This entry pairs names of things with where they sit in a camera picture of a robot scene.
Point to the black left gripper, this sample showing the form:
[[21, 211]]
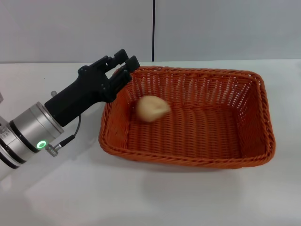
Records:
[[87, 89]]

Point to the round beige bread bun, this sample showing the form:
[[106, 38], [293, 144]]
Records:
[[151, 108]]

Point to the orange woven wicker basket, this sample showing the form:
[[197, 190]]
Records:
[[188, 131]]

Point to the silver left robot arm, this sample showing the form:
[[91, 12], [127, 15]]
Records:
[[26, 131]]

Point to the black vertical wall strip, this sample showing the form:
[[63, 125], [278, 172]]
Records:
[[153, 28]]

